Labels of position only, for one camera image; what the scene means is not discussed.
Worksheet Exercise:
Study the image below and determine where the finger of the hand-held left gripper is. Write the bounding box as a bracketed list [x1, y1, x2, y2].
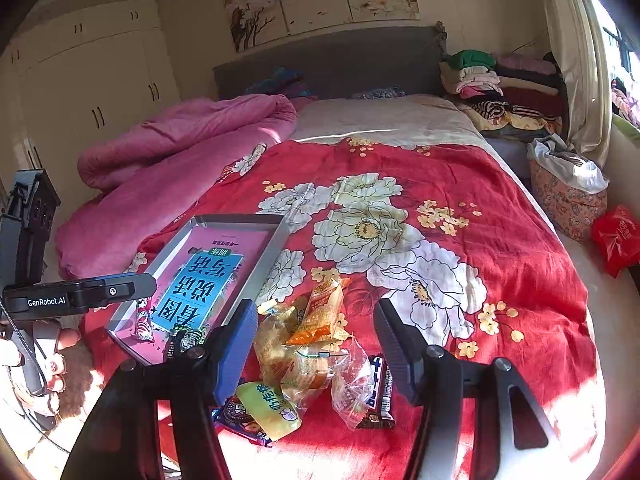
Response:
[0, 170, 62, 291]

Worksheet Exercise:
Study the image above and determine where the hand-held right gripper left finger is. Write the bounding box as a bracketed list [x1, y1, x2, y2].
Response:
[60, 299, 259, 480]

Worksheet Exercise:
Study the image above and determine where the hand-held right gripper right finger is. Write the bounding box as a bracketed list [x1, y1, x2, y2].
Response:
[372, 298, 558, 480]

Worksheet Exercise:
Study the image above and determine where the yellow snack packet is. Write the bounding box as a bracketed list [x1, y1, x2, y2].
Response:
[254, 302, 301, 386]

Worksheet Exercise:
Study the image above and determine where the dark chocolate bar packet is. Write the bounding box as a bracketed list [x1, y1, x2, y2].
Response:
[357, 354, 397, 431]

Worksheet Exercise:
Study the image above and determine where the green and black snack packet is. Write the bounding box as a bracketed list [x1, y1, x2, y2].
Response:
[164, 327, 206, 361]

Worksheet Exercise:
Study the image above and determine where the crinkled clear snack packet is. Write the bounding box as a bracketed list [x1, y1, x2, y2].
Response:
[330, 345, 381, 431]

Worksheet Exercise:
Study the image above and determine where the purple cookie packet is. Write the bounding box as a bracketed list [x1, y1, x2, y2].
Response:
[212, 392, 273, 448]

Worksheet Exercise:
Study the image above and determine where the yellow-green snack packet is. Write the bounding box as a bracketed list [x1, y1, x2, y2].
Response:
[235, 381, 303, 443]

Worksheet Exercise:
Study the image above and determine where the red striped snack packet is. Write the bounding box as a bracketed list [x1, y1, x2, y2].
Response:
[131, 296, 157, 343]

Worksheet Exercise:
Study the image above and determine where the silver metal tray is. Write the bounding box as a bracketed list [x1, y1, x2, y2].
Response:
[105, 214, 287, 367]

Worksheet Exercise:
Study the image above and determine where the clear pastry packet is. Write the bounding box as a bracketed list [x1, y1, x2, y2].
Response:
[280, 350, 351, 411]

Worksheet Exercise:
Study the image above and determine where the orange rice cracker packet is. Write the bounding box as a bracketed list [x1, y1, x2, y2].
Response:
[286, 275, 351, 346]

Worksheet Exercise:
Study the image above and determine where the person's left hand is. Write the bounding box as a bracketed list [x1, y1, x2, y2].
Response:
[0, 327, 82, 395]

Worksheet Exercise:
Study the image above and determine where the pink and blue book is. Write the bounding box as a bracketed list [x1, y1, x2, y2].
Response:
[150, 225, 275, 341]

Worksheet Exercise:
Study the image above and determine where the pink quilt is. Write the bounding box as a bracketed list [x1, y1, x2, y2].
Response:
[55, 94, 301, 281]

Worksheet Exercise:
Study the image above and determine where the red floral blanket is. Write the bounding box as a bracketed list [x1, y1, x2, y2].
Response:
[80, 140, 606, 480]

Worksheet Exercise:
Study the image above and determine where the cream wardrobe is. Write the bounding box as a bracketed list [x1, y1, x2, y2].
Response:
[0, 0, 182, 201]

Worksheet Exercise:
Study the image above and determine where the floral fabric bag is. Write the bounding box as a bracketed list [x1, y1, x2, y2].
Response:
[529, 157, 608, 245]

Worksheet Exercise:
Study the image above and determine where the beige bed sheet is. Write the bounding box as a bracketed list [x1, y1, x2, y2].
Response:
[289, 94, 483, 152]

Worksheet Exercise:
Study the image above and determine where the red plastic bag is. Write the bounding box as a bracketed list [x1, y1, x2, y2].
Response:
[591, 205, 640, 278]

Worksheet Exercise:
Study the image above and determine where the grey cloth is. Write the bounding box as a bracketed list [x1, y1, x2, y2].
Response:
[527, 134, 610, 193]

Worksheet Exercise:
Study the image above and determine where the dark patterned cloth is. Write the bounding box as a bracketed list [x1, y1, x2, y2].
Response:
[350, 86, 408, 102]

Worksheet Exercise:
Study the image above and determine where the blue and purple pillow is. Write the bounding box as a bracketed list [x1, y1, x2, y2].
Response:
[244, 66, 317, 102]

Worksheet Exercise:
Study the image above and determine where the stack of folded clothes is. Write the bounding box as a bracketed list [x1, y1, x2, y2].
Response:
[439, 50, 568, 142]

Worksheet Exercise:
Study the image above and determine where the grey padded headboard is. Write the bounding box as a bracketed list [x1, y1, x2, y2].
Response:
[212, 25, 448, 102]

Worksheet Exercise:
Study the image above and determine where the pile of colourful clothes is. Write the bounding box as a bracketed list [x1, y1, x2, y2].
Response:
[609, 75, 640, 136]

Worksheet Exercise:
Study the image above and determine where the cream curtain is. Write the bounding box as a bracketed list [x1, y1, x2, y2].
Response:
[532, 0, 615, 171]

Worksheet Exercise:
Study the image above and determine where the window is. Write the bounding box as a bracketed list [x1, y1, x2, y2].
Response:
[590, 0, 640, 86]

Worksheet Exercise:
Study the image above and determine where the blossom wall painting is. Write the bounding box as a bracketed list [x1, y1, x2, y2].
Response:
[220, 0, 421, 53]

